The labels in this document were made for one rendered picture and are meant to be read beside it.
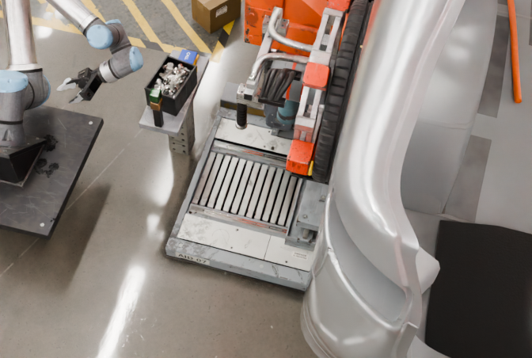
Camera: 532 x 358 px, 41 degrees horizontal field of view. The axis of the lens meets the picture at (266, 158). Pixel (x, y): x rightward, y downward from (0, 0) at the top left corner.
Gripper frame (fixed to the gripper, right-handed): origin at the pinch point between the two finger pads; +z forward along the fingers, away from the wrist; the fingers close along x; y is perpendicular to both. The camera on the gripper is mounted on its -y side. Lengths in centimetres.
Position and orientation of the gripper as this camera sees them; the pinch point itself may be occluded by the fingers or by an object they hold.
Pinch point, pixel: (64, 96)
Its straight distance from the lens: 307.4
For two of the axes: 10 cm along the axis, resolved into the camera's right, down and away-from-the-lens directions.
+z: -8.9, 3.8, 2.6
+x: -4.5, -6.3, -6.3
